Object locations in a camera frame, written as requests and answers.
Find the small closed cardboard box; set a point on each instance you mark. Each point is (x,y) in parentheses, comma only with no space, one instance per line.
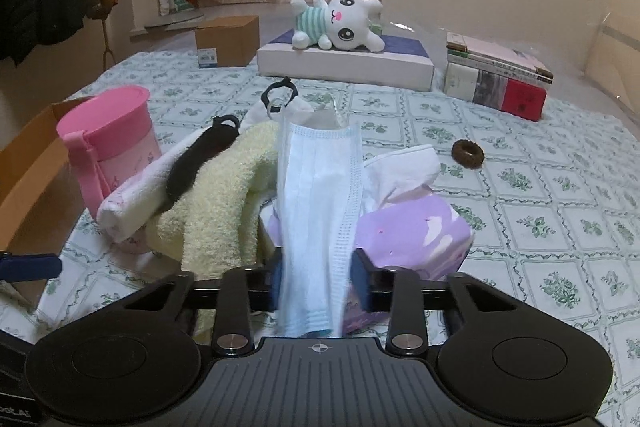
(228,41)

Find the white and blue flat box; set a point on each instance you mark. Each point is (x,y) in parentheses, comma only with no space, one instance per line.
(403,64)

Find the stack of books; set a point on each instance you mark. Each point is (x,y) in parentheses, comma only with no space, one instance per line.
(490,75)

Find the white bunny plush toy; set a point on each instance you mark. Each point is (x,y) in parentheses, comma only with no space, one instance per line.
(339,24)

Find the floral patterned tablecloth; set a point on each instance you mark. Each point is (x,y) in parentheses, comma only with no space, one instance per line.
(554,209)

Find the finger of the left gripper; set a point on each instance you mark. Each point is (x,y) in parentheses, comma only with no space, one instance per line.
(27,268)

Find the open brown cardboard box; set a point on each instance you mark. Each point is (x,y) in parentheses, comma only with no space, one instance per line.
(40,197)

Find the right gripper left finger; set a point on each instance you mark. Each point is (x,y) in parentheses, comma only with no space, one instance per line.
(234,297)

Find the purple tissue pack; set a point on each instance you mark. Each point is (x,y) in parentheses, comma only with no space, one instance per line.
(403,222)

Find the light blue face mask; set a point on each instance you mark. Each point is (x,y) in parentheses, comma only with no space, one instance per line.
(319,194)

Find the brown hair scrunchie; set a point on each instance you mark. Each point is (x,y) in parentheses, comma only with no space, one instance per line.
(468,154)

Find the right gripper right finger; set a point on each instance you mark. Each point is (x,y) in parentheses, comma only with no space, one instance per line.
(403,295)

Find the pink lidded cup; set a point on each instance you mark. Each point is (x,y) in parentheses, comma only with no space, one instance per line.
(109,139)

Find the yellow fluffy towel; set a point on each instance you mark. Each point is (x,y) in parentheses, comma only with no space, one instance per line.
(213,227)

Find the white pink cloth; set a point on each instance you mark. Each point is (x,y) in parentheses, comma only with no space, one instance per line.
(132,204)

